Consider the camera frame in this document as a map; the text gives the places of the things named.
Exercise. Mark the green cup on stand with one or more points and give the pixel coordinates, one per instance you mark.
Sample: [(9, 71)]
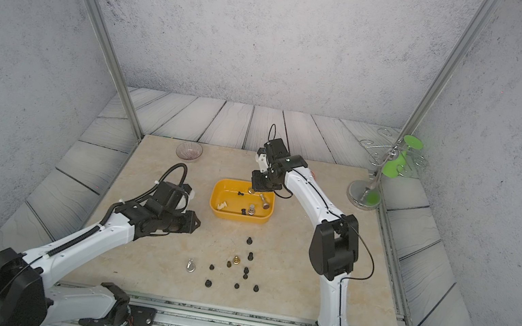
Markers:
[(404, 160)]

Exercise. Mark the yellow plastic storage box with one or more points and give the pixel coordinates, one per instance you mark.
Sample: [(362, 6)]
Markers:
[(227, 189)]

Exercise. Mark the small clear glass bowl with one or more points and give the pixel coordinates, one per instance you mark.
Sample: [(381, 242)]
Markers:
[(189, 151)]

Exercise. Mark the right aluminium corner post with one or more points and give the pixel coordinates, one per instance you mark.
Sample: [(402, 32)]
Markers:
[(455, 57)]

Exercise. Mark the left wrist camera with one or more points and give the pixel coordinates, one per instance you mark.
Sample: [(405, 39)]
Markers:
[(172, 196)]

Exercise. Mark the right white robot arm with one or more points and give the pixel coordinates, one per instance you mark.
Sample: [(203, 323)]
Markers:
[(335, 242)]

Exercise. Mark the cream knight chess piece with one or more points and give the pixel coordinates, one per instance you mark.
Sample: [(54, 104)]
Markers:
[(222, 205)]

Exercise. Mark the silver queen chess piece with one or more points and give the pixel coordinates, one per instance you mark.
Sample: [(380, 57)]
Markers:
[(265, 203)]

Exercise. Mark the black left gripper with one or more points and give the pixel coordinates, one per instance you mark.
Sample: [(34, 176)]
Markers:
[(191, 223)]

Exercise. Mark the gold pawn chess piece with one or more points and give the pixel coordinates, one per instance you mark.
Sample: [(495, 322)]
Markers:
[(236, 260)]

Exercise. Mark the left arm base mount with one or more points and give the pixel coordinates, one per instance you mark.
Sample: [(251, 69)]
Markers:
[(122, 312)]

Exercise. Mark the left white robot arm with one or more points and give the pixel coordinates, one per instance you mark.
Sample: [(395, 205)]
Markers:
[(28, 296)]

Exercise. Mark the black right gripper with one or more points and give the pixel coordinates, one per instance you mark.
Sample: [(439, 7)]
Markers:
[(256, 185)]

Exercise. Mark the left aluminium corner post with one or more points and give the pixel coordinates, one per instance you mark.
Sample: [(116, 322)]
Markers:
[(105, 43)]

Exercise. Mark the aluminium corner post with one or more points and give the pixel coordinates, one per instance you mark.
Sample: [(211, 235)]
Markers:
[(455, 57), (105, 43)]

